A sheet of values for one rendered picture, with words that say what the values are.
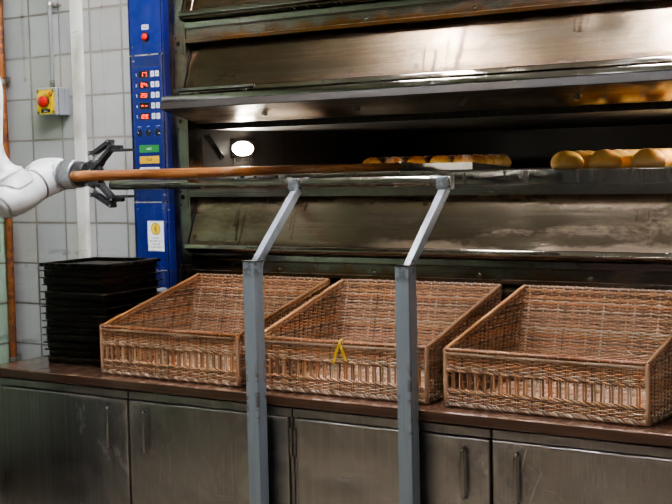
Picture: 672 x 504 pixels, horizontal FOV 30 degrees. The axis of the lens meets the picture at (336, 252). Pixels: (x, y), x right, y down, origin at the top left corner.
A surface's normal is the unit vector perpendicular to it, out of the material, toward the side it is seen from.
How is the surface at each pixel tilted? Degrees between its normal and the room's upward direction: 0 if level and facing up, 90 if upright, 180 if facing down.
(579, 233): 70
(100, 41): 90
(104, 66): 90
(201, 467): 90
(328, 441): 90
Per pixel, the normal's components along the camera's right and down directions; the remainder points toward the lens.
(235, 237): -0.52, -0.28
